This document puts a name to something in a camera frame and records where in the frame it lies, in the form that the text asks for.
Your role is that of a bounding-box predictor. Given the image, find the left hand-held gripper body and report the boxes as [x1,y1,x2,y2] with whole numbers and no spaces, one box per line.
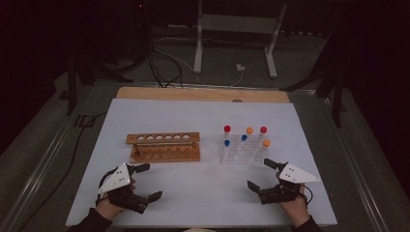
[96,162,151,215]

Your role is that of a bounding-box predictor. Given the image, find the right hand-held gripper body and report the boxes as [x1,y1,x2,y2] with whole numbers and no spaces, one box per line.
[258,162,322,206]

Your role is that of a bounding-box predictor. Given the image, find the wooden test tube rack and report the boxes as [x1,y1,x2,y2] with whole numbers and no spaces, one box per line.
[125,131,201,163]

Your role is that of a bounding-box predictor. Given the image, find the clear plastic test tube rack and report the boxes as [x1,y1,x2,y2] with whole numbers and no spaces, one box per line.
[220,133,270,164]

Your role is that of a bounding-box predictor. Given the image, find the person's left hand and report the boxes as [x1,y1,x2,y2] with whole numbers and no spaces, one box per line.
[95,197,126,222]

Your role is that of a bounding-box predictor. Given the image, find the person's right hand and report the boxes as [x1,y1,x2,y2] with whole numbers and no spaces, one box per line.
[279,184,312,229]

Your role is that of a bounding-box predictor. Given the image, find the white table sheet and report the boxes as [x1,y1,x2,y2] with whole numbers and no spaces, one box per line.
[65,98,338,228]

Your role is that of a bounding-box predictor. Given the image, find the black stand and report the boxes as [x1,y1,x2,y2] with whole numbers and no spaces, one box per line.
[279,32,347,129]
[66,47,134,116]

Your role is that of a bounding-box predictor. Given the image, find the power strip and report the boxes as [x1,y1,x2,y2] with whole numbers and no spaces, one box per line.
[279,29,332,37]

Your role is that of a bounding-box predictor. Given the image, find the white metal stand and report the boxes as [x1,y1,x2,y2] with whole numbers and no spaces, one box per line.
[192,0,288,79]

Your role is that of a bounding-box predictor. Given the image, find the right hand-held gripper cable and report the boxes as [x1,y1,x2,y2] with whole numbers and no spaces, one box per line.
[298,184,314,206]

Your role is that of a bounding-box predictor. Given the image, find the hand-held gripper cable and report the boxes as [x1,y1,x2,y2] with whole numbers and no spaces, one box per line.
[298,184,314,206]
[95,166,119,207]

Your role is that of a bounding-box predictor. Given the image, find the left hand-held gripper cable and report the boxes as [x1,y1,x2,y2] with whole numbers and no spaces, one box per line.
[95,166,119,207]

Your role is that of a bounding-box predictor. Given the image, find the long black floor cable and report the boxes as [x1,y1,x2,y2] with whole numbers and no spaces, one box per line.
[17,111,109,231]

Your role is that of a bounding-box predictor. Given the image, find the black floor bracket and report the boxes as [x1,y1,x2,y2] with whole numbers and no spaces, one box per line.
[73,114,97,129]

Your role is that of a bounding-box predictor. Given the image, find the white floor cable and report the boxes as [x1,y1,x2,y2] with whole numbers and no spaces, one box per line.
[154,37,245,87]

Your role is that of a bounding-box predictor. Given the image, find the black floor cable bundle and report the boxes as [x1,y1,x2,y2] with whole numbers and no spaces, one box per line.
[146,42,184,89]

